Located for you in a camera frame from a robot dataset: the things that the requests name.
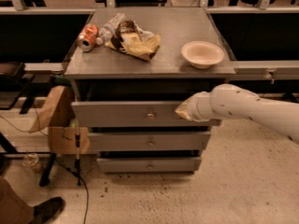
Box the brown trouser leg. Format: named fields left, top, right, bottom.
left=0, top=177, right=34, bottom=224

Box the black floor cable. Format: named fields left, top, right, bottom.
left=55, top=157, right=91, bottom=224

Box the black shoe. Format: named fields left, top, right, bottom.
left=30, top=197, right=65, bottom=224

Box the brown cardboard box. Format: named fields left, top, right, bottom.
left=29, top=86, right=77, bottom=155

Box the grey middle drawer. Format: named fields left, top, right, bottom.
left=89, top=132, right=210, bottom=151

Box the black metal stand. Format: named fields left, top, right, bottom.
left=0, top=62, right=56, bottom=187

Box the grey bottom drawer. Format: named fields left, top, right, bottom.
left=96, top=157, right=202, bottom=173

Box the clear plastic water bottle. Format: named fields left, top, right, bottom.
left=95, top=13, right=126, bottom=46

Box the grey top drawer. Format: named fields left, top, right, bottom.
left=72, top=101, right=221, bottom=128

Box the grey drawer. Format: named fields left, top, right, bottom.
left=89, top=132, right=210, bottom=151
left=72, top=101, right=221, bottom=128
left=96, top=157, right=202, bottom=173

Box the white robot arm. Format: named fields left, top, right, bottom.
left=176, top=84, right=299, bottom=144

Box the clear glass jar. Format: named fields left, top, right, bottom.
left=22, top=153, right=44, bottom=174

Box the orange soda can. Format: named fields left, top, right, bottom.
left=77, top=23, right=98, bottom=52

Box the grey wooden cabinet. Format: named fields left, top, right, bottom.
left=62, top=6, right=237, bottom=175

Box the brass top drawer knob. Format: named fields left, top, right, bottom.
left=147, top=112, right=156, bottom=119

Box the crumpled yellow chip bag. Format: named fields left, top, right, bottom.
left=106, top=20, right=161, bottom=61

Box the white bowl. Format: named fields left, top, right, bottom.
left=181, top=41, right=224, bottom=69

